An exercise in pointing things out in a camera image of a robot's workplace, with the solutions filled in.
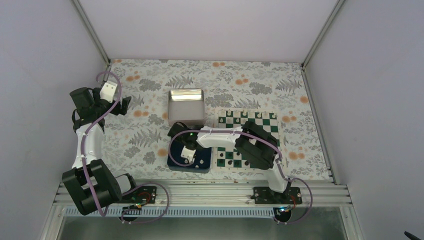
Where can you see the silver metal tin tray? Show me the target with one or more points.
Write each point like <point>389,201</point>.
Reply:
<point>186,105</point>

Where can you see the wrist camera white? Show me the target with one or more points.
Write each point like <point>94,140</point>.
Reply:
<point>188,155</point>
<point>108,90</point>

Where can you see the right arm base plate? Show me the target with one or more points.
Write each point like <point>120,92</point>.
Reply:
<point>266,196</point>

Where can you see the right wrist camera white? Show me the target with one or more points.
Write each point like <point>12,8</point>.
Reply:
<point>188,155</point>

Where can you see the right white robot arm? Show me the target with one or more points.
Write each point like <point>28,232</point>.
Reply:
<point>215,137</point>

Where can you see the floral patterned table mat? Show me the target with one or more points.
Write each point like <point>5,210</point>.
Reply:
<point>137,143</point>

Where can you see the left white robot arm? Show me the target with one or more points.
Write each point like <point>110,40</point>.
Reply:
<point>89,182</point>

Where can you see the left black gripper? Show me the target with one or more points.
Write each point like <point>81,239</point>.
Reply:
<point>116,110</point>

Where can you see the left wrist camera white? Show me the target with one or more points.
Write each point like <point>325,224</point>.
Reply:
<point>108,90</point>

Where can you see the green white chess board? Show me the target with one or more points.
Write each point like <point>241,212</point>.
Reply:
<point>260,129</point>

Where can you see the black chess pieces row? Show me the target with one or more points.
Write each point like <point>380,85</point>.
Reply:
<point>231,159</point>

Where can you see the aluminium rail frame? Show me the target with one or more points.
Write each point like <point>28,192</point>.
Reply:
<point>229,199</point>

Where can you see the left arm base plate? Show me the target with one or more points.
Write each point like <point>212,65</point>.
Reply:
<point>141,196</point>

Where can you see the blue square tray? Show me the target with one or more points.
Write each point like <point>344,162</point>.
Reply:
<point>202,159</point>

